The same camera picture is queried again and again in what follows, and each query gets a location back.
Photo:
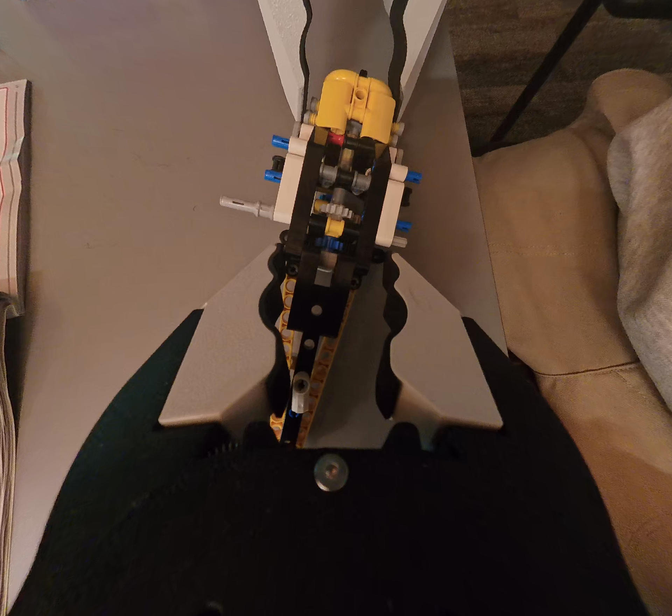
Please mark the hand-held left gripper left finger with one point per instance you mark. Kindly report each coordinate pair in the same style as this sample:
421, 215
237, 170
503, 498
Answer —
225, 353

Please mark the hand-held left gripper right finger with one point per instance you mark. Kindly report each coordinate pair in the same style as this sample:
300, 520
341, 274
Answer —
441, 364

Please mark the yellow black white lego model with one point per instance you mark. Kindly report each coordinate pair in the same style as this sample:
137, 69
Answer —
336, 301

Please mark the grey paper stack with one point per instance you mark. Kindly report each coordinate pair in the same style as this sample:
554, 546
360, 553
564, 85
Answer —
6, 416

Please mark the grey blanket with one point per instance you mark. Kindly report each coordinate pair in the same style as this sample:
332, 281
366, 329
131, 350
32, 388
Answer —
645, 190

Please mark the white paper booklet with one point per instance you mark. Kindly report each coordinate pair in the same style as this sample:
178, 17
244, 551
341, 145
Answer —
13, 180

